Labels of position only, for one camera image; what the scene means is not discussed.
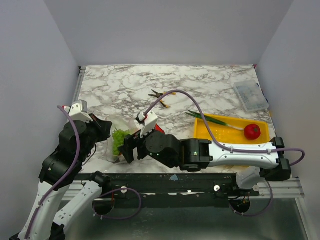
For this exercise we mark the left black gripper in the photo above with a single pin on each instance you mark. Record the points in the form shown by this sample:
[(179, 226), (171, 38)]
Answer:
[(99, 123)]

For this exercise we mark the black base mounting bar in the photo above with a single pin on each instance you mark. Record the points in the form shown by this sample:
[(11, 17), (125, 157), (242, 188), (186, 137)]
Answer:
[(168, 190)]

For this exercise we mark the red toy tomato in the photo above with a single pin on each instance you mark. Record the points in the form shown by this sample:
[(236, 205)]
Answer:
[(252, 132)]

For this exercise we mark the green onion toy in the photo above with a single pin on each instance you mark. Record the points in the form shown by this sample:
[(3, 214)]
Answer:
[(212, 120)]

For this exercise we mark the yellow plastic tray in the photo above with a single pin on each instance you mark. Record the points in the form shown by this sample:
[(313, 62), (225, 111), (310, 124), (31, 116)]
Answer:
[(225, 134)]

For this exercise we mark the clear zip top bag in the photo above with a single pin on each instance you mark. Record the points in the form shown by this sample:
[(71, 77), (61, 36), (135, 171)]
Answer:
[(120, 128)]

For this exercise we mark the yellow handled pliers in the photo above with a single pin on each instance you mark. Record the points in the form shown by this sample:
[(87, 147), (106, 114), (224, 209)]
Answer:
[(157, 95)]

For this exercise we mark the green toy grapes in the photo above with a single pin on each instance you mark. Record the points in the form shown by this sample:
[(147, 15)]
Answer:
[(118, 137)]

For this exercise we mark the red black utility knife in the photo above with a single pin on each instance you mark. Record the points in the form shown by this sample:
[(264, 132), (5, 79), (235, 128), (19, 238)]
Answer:
[(159, 129)]

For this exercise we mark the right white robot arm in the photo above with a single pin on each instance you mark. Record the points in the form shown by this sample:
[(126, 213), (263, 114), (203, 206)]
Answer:
[(264, 162)]

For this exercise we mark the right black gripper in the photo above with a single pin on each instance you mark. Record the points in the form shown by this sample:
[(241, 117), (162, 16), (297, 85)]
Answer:
[(133, 147)]

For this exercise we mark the clear plastic screw box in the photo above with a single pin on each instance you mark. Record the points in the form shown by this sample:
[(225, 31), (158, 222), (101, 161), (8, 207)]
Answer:
[(251, 96)]

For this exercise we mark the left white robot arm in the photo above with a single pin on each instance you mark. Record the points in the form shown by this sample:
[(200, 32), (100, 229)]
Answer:
[(76, 141)]

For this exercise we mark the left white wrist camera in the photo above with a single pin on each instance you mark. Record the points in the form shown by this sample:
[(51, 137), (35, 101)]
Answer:
[(78, 111)]

